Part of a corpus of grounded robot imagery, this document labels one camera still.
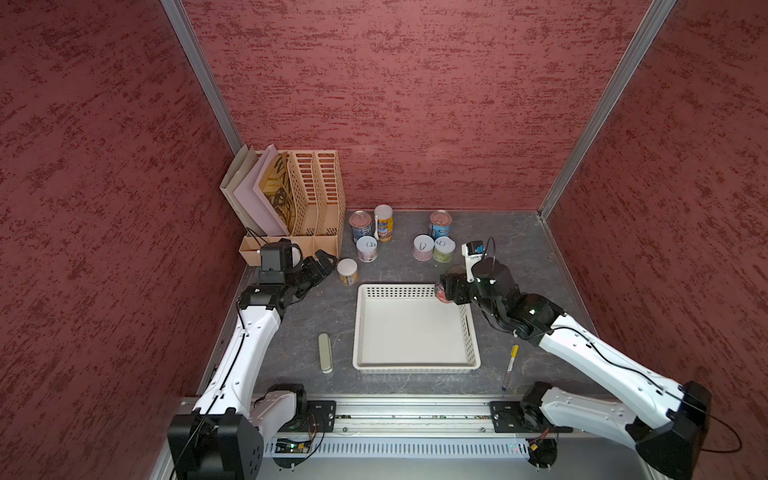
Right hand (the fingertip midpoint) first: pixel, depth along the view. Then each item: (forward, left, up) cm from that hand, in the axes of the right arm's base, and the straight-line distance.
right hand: (453, 281), depth 76 cm
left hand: (+4, +34, -1) cm, 34 cm away
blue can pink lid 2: (+30, -2, -11) cm, 32 cm away
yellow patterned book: (+35, +54, +3) cm, 65 cm away
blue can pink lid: (+30, +27, -10) cm, 42 cm away
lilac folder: (+28, +59, +6) cm, 65 cm away
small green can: (+23, -3, -16) cm, 28 cm away
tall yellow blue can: (+30, +19, -10) cm, 37 cm away
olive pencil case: (-12, +35, -17) cm, 41 cm away
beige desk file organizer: (+41, +45, -18) cm, 63 cm away
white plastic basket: (-4, +13, -21) cm, 25 cm away
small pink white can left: (+23, +25, -16) cm, 37 cm away
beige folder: (+30, +64, +10) cm, 71 cm away
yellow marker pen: (-13, -19, -21) cm, 31 cm away
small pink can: (+23, +5, -16) cm, 28 cm away
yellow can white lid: (+13, +31, -13) cm, 36 cm away
